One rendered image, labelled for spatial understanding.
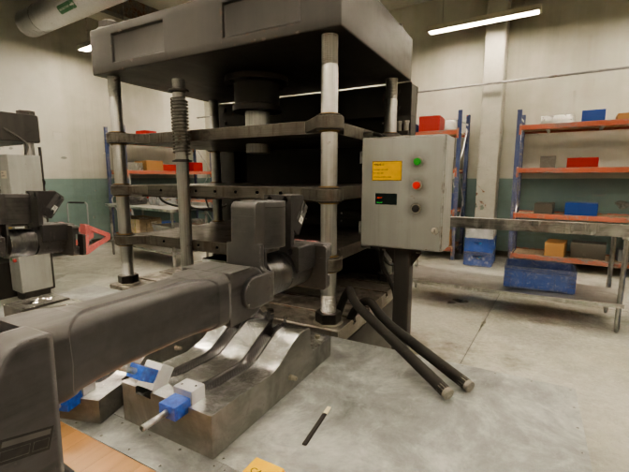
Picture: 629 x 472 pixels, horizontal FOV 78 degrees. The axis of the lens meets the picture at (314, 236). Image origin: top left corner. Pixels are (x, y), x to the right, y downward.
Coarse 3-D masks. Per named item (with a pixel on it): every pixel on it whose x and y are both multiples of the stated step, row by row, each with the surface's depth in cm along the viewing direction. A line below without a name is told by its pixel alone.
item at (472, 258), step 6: (468, 252) 589; (474, 252) 585; (468, 258) 590; (474, 258) 586; (480, 258) 582; (486, 258) 578; (492, 258) 588; (468, 264) 592; (474, 264) 588; (480, 264) 583; (486, 264) 579
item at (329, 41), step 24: (336, 48) 131; (336, 72) 132; (120, 96) 188; (336, 96) 134; (120, 120) 189; (216, 120) 246; (336, 144) 136; (120, 168) 191; (216, 168) 250; (336, 168) 137; (120, 216) 195; (216, 216) 254; (336, 216) 140; (336, 240) 142; (336, 312) 145
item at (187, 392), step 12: (180, 384) 78; (192, 384) 78; (204, 384) 79; (168, 396) 76; (180, 396) 76; (192, 396) 76; (204, 396) 79; (168, 408) 73; (180, 408) 74; (156, 420) 71
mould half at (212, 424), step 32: (256, 320) 108; (192, 352) 100; (224, 352) 99; (288, 352) 95; (320, 352) 111; (128, 384) 84; (224, 384) 84; (256, 384) 85; (288, 384) 96; (128, 416) 85; (192, 416) 75; (224, 416) 76; (256, 416) 85; (192, 448) 76; (224, 448) 76
